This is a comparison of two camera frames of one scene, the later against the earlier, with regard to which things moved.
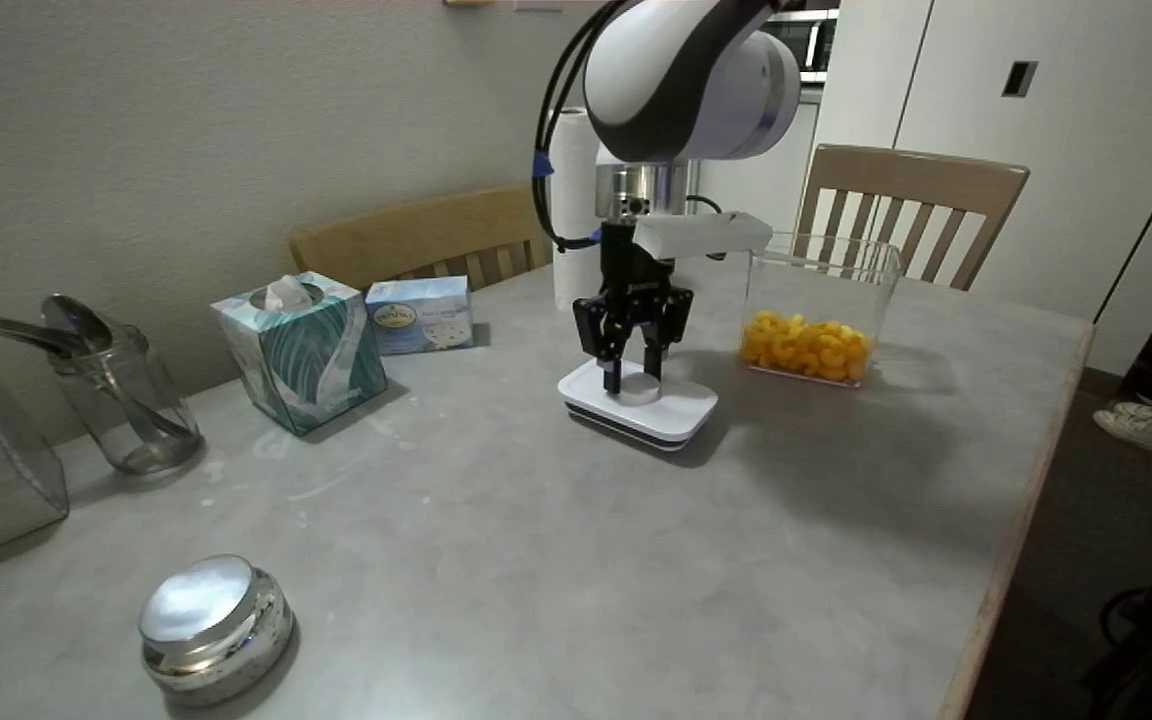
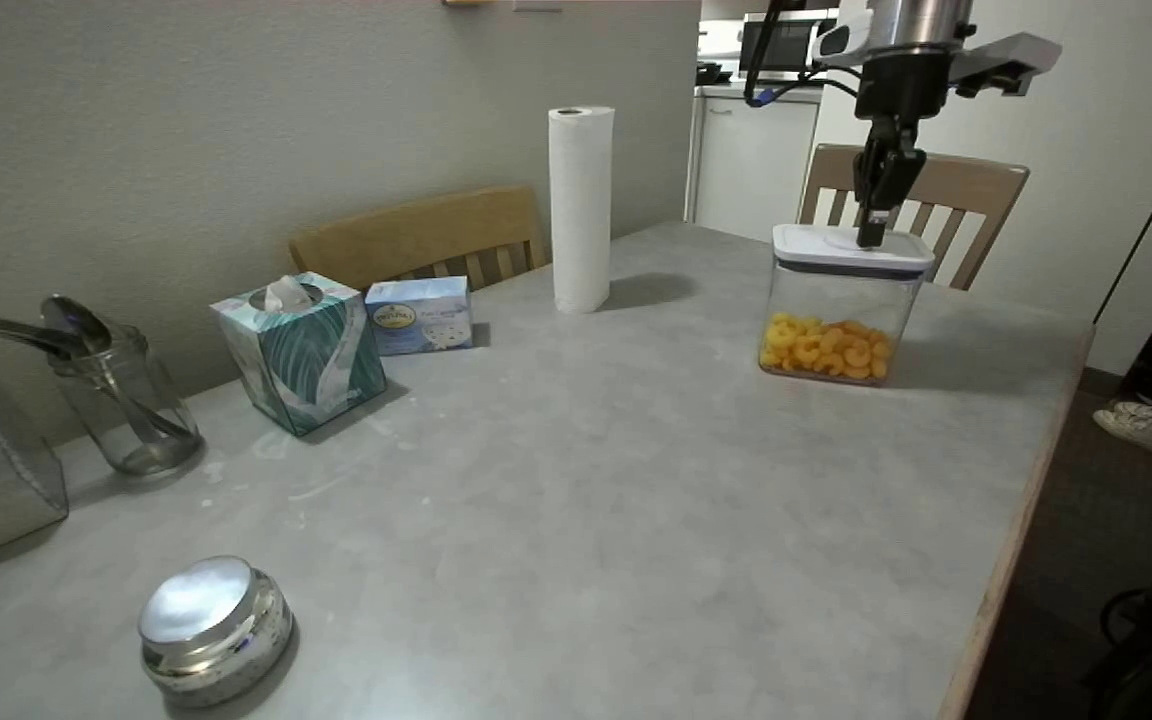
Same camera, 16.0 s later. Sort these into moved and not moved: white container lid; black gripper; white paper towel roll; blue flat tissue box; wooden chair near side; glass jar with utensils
Moved: white container lid; black gripper
Not moved: white paper towel roll; glass jar with utensils; wooden chair near side; blue flat tissue box
